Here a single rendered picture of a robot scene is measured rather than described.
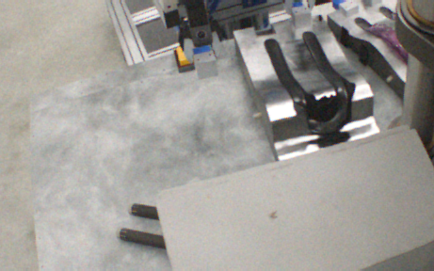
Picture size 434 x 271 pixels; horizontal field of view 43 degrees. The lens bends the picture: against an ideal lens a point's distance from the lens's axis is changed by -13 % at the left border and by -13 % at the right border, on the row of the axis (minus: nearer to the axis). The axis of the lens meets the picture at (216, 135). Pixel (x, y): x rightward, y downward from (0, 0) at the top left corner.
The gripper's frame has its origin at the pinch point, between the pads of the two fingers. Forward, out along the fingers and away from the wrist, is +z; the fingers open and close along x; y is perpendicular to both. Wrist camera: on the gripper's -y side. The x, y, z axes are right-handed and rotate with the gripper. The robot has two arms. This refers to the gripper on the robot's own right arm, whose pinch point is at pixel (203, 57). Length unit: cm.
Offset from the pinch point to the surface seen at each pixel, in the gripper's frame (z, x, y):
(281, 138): 7.6, -12.0, -23.6
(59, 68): 95, 64, 124
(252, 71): 6.6, -11.1, -1.6
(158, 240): 10.3, 20.2, -40.4
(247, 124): 15.0, -6.4, -10.9
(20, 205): 95, 89, 43
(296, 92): 3.3, -18.3, -15.0
